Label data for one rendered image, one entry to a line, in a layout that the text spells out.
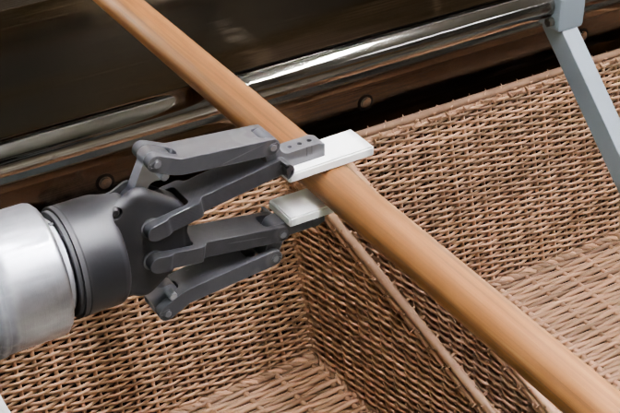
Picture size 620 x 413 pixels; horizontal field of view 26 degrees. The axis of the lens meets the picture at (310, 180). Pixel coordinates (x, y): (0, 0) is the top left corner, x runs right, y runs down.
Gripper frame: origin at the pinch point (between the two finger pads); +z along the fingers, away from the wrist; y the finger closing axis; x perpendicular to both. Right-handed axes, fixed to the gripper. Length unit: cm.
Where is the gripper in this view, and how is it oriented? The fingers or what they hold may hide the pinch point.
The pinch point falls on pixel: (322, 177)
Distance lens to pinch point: 95.3
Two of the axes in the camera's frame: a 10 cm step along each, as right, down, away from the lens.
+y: 0.0, 8.5, 5.3
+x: 5.3, 4.5, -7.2
